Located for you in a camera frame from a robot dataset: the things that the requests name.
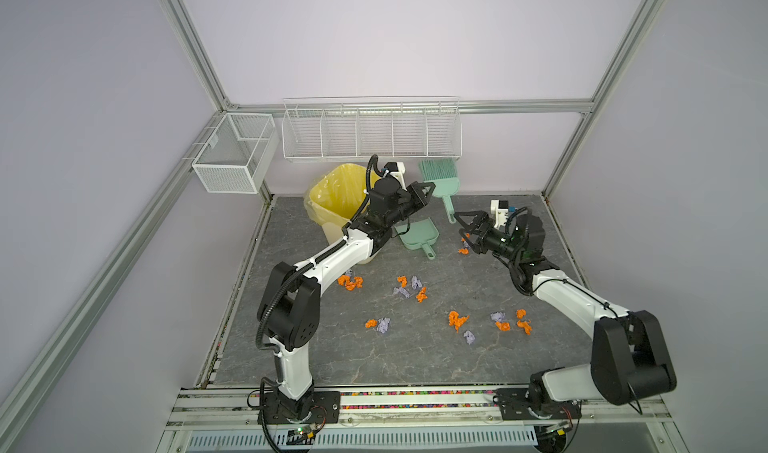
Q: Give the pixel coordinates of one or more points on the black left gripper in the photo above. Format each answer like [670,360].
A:
[415,189]

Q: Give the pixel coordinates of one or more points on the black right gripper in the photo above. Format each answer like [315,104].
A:
[483,219]

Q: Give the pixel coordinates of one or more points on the green plastic dustpan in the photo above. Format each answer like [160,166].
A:
[422,236]

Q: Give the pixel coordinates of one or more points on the green hand brush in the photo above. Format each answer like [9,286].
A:
[443,173]

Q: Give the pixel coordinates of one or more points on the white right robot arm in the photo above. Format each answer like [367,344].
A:
[629,361]

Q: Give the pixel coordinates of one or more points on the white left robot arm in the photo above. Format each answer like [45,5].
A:
[289,312]

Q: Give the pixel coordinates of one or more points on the beige bin yellow bag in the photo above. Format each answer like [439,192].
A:
[334,198]

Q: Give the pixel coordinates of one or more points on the small white mesh basket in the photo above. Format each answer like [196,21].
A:
[237,154]

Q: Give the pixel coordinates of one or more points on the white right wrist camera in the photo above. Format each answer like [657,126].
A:
[500,211]

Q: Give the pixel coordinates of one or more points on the long white wire basket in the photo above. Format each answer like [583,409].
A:
[318,129]

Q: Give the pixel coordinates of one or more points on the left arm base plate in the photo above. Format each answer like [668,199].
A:
[322,406]

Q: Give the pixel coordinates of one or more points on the aluminium front rail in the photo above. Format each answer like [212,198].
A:
[230,408]

